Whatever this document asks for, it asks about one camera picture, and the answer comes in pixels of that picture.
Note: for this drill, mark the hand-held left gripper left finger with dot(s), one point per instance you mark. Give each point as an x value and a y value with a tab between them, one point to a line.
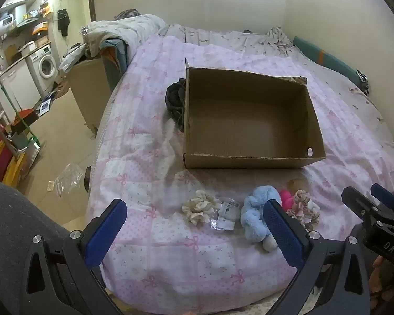
105	233

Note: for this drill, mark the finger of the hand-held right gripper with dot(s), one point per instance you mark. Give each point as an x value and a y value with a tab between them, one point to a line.
384	196
358	200

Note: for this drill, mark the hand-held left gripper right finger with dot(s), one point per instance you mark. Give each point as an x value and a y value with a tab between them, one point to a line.
285	236

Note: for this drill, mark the white fluffy sock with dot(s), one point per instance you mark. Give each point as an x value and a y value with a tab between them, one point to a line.
269	244

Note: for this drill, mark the cream scrunchie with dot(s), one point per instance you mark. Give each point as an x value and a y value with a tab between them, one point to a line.
197	207

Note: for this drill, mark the brown cardboard box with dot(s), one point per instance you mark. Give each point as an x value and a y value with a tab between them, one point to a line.
249	118

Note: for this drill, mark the bright pink soft ball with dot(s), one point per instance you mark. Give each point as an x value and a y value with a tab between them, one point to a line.
285	198

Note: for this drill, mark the person's right hand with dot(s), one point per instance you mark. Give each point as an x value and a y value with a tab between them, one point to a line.
377	280

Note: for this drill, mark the pink floral scrunchie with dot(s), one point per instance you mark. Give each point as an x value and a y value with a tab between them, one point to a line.
302	207

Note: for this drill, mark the clear plastic tag packet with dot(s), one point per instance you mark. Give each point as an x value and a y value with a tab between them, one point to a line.
228	210

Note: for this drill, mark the clear plastic bag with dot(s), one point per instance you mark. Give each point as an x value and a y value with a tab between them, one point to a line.
69	178

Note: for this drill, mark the black white patterned cloth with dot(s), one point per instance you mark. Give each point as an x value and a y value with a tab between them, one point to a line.
363	80

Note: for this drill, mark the beige wheeled cabinet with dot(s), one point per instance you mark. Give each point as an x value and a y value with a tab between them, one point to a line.
85	98

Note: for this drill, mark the orange black dustpan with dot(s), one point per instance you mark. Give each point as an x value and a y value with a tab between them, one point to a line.
24	119

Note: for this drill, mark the white blue printed packet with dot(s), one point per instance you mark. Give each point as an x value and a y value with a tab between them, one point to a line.
45	107

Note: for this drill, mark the teal headboard cushion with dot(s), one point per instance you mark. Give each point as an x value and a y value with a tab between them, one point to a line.
331	58

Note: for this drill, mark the dark grey cloth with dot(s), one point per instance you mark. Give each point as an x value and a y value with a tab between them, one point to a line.
175	98

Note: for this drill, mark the white kitchen cabinet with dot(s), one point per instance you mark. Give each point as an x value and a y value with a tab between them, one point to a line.
16	85

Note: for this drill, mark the white washing machine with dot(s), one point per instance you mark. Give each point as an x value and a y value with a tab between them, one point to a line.
44	65

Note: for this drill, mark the blue folded blanket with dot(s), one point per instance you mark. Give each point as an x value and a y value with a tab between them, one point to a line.
116	51

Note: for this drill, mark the orange box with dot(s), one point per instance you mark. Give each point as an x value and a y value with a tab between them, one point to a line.
40	28

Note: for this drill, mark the black hanging garment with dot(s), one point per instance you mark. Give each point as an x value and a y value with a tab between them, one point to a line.
63	21

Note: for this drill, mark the dark grey pillow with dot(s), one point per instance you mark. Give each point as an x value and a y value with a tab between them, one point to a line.
128	13

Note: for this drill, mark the white water heater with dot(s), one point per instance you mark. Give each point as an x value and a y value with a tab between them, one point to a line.
1	22

